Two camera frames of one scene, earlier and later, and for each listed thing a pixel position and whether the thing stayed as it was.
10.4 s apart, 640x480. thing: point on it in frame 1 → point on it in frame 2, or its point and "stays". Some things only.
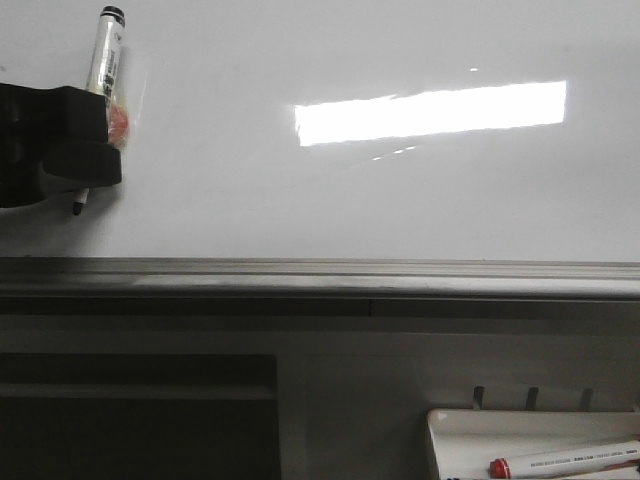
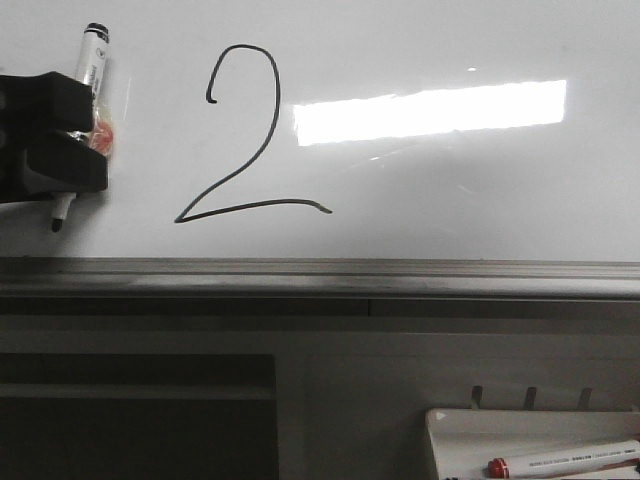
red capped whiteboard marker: [579, 461] stays
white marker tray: [465, 442] stays
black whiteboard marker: [108, 73] → [91, 72]
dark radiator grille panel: [139, 417] stays
